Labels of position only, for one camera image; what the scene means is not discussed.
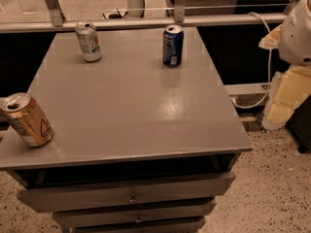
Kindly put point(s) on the grey drawer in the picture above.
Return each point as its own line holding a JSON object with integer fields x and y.
{"x": 136, "y": 213}
{"x": 97, "y": 195}
{"x": 175, "y": 225}

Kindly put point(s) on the middle grey drawer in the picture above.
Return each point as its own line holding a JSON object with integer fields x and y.
{"x": 136, "y": 213}

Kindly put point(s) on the orange soda can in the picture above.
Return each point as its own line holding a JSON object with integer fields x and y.
{"x": 28, "y": 119}

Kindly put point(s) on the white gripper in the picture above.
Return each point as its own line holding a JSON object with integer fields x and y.
{"x": 297, "y": 38}

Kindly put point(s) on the green white 7up can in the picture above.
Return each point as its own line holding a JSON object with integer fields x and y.
{"x": 88, "y": 41}

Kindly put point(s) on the bottom grey drawer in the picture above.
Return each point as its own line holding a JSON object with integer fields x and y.
{"x": 175, "y": 225}

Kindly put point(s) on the blue pepsi can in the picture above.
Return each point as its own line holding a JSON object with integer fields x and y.
{"x": 173, "y": 38}

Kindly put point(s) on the grey drawer cabinet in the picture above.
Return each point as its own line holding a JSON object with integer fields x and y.
{"x": 127, "y": 116}

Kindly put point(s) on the top grey drawer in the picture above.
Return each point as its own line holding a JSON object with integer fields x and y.
{"x": 97, "y": 195}

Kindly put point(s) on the metal window frame rail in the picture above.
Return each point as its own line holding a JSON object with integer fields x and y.
{"x": 63, "y": 15}

